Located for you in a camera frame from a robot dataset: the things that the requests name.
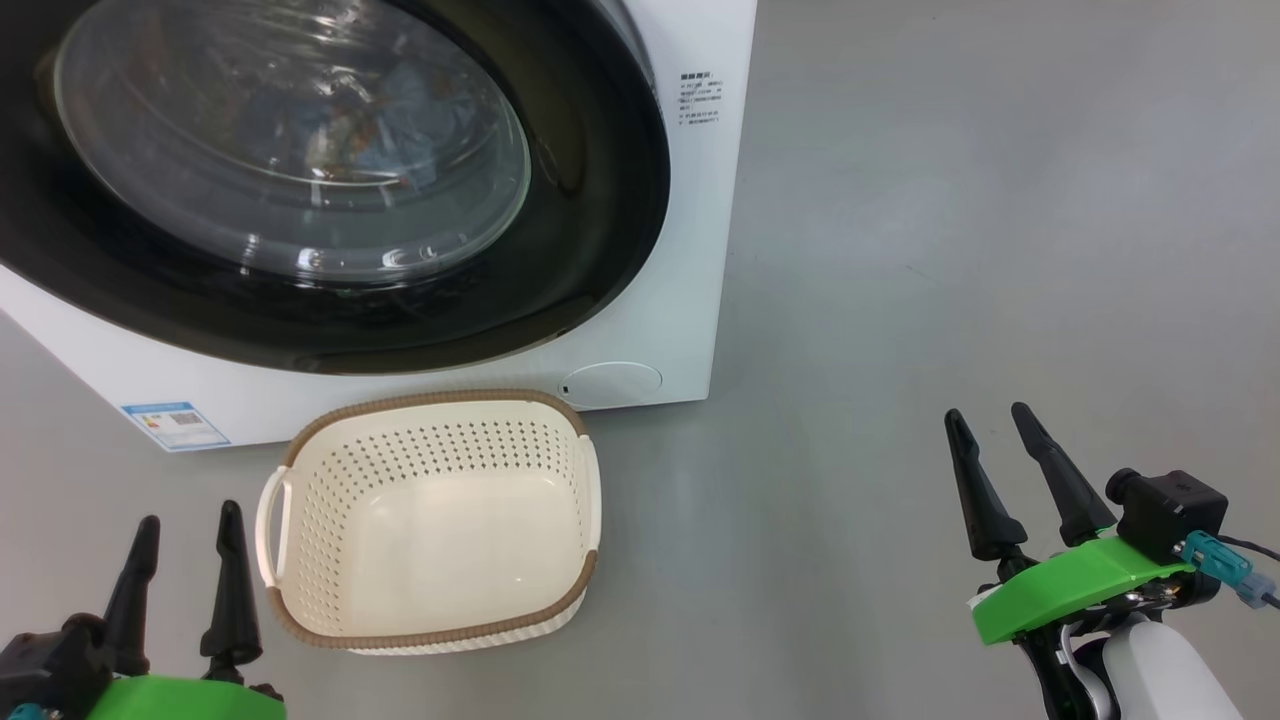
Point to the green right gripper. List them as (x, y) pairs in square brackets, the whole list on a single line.
[(1070, 590)]

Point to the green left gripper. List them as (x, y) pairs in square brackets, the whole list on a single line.
[(180, 700)]

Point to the black glass washing machine door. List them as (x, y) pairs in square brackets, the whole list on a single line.
[(590, 200)]

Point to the cream perforated laundry basket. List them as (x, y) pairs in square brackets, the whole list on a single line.
[(440, 540)]

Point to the white front-load washing machine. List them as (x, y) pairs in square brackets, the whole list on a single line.
[(700, 250)]

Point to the blue energy label sticker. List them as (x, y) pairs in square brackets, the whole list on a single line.
[(176, 426)]

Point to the round white filter cover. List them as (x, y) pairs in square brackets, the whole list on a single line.
[(610, 385)]

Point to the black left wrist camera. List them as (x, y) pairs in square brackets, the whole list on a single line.
[(55, 665)]

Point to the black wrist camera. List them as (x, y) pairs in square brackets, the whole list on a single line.
[(1170, 510), (55, 665)]

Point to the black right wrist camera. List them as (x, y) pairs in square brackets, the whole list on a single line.
[(1170, 510)]

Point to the teal left camera connector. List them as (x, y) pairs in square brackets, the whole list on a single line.
[(20, 713)]

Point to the teal camera connector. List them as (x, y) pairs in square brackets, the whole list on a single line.
[(1225, 565), (20, 713)]

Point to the teal right camera connector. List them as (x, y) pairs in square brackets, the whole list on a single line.
[(1225, 565)]

